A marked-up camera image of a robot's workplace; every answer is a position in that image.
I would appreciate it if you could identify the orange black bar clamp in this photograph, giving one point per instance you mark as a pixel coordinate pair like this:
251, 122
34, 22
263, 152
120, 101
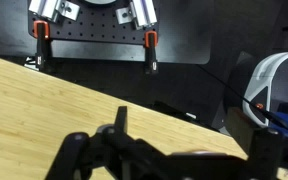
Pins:
41, 50
151, 56

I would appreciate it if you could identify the black perforated breadboard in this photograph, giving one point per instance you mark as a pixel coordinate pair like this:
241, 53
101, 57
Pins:
97, 30

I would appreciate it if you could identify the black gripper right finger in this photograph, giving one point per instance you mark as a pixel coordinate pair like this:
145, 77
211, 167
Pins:
265, 150

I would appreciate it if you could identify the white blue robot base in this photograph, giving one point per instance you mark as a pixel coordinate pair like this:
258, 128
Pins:
260, 76

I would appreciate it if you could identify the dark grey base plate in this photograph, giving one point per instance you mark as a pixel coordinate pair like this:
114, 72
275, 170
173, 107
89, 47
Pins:
184, 33

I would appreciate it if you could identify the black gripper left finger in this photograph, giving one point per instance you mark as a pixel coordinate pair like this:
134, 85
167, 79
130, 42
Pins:
84, 156

